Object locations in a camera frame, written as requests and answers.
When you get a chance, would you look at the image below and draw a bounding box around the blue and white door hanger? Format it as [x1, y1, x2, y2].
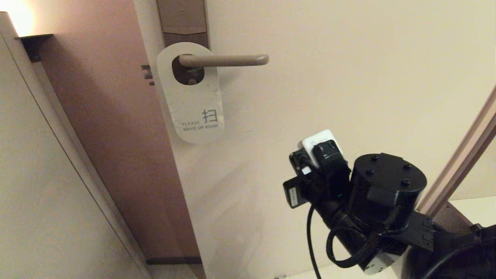
[157, 42, 225, 145]

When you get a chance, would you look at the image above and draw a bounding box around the white door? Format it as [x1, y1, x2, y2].
[132, 0, 496, 279]

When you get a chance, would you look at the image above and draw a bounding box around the brown door jamb panel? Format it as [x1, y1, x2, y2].
[33, 0, 202, 265]

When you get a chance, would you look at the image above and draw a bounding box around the brown door lock plate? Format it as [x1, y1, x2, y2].
[156, 0, 210, 86]

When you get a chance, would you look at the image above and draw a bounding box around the white shelf board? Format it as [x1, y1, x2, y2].
[446, 196, 496, 233]

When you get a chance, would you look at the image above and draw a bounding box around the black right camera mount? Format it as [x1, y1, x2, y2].
[312, 140, 351, 183]

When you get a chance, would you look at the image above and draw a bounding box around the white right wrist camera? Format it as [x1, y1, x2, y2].
[301, 130, 343, 169]

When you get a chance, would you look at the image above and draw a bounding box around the thick black braided cable sleeve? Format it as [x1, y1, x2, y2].
[326, 227, 382, 269]

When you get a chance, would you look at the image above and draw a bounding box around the brown metal door handle lever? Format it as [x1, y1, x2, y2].
[179, 54, 269, 68]

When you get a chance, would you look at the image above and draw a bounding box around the black wall lamp bracket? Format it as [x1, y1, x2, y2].
[17, 34, 54, 63]

